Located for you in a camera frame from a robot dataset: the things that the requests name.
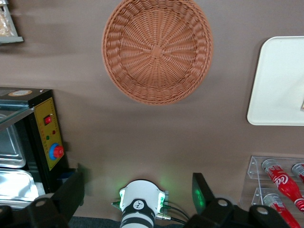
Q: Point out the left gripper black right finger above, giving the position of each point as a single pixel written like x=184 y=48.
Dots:
x=202 y=197

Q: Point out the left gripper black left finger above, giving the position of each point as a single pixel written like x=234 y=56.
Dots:
x=69 y=194

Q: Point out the cream plastic tray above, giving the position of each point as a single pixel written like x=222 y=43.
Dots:
x=278 y=83

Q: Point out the brown wicker basket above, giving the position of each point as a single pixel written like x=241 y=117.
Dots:
x=156 y=52

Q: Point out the grey snack tray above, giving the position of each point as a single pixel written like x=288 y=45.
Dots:
x=12 y=39

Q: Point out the steel food pan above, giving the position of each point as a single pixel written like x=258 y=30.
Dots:
x=16 y=187
x=9 y=147

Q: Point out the clear acrylic bottle rack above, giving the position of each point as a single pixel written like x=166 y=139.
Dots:
x=255 y=166

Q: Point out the black food warmer cabinet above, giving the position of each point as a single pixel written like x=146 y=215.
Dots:
x=45 y=133

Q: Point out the red cola bottle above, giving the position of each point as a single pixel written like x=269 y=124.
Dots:
x=299 y=169
x=282 y=213
x=282 y=184

